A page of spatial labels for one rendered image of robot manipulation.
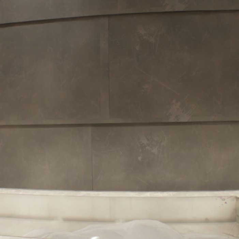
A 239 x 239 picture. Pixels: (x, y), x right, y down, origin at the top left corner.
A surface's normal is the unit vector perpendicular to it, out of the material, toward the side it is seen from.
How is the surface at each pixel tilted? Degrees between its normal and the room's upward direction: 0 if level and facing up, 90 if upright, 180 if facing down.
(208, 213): 90
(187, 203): 90
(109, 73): 90
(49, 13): 90
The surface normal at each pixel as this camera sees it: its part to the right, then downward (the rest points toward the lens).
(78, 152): -0.07, -0.02
